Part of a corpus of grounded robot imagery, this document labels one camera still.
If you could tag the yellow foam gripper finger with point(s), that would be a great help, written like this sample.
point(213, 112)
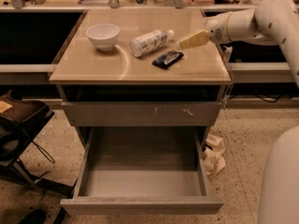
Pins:
point(195, 39)

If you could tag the clear plastic water bottle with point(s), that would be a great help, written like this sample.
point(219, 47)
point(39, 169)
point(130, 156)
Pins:
point(149, 42)

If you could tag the open grey middle drawer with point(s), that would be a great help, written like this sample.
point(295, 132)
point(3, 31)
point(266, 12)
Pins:
point(142, 170)

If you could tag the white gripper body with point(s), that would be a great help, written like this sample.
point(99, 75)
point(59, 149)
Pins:
point(217, 32)

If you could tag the grey top drawer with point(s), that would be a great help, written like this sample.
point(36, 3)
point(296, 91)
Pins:
point(182, 106)

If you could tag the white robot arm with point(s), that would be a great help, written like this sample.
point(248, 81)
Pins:
point(272, 22)

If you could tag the white ceramic bowl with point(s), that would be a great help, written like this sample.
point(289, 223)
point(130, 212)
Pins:
point(103, 36)

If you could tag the grey drawer cabinet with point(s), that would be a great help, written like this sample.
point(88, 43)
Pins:
point(84, 65)

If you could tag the crumpled beige cloth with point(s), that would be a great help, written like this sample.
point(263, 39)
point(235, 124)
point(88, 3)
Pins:
point(213, 155)

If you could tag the black chair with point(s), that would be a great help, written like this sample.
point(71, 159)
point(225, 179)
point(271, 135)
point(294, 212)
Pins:
point(20, 122)

